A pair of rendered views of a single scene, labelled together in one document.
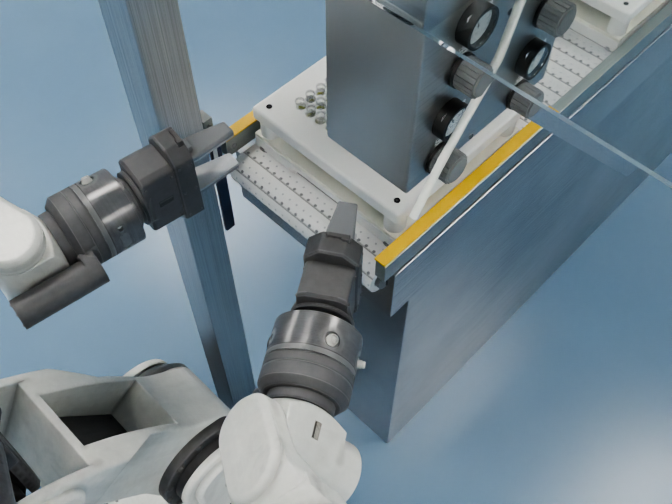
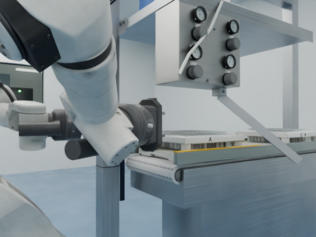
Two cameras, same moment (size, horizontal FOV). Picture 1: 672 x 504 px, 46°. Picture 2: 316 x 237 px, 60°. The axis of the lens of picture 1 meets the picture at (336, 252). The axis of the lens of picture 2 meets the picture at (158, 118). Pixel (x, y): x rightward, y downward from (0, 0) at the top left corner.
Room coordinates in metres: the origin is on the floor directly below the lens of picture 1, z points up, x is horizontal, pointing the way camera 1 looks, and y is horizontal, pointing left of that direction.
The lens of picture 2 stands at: (-0.19, -0.15, 0.95)
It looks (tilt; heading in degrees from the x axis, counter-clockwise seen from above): 0 degrees down; 12
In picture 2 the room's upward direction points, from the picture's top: straight up
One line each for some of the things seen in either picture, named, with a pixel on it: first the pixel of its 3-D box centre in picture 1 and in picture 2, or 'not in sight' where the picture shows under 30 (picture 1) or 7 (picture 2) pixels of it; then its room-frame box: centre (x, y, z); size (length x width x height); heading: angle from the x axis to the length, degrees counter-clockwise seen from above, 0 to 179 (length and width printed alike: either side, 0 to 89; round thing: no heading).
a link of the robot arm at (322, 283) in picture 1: (325, 317); (140, 125); (0.38, 0.01, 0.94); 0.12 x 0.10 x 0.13; 168
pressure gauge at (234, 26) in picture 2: not in sight; (233, 27); (0.58, -0.20, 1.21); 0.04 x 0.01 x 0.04; 136
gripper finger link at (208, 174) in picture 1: (212, 174); not in sight; (0.59, 0.14, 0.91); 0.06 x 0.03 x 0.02; 128
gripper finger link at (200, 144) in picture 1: (205, 138); not in sight; (0.59, 0.14, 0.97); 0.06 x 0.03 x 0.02; 128
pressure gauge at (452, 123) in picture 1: (451, 120); (194, 52); (0.48, -0.10, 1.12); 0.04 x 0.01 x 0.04; 136
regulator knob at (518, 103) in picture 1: (527, 95); (230, 77); (0.56, -0.19, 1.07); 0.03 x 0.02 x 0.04; 136
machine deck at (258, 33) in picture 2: not in sight; (214, 35); (0.80, -0.15, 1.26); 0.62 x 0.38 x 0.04; 136
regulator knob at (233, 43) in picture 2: not in sight; (233, 42); (0.57, -0.20, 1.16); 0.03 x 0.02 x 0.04; 136
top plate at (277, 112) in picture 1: (389, 110); (189, 137); (0.70, -0.07, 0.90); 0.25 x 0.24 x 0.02; 46
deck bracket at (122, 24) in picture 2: not in sight; (122, 27); (0.65, 0.15, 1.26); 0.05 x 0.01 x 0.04; 46
